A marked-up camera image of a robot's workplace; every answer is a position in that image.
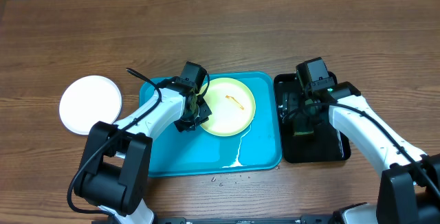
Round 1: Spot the green and yellow sponge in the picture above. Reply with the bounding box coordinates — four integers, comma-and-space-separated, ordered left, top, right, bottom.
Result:
292, 114, 314, 136

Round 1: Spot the yellow-green plate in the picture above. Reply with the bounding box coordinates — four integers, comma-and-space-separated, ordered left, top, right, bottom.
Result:
201, 78, 256, 137

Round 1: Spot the white plate with red smear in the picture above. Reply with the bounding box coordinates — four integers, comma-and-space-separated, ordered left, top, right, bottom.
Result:
59, 76, 122, 135

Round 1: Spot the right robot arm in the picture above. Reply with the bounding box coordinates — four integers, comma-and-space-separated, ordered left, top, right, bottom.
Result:
282, 82, 439, 224

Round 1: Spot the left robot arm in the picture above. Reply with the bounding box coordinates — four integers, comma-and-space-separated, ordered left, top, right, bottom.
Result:
67, 73, 211, 223

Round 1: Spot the black plastic tray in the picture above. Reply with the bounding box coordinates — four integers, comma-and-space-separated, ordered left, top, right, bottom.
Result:
274, 74, 351, 164

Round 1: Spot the blue plastic tray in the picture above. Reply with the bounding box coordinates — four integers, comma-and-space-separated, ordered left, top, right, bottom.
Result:
148, 71, 282, 177

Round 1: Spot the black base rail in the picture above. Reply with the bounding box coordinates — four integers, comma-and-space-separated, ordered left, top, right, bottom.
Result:
92, 212, 344, 224

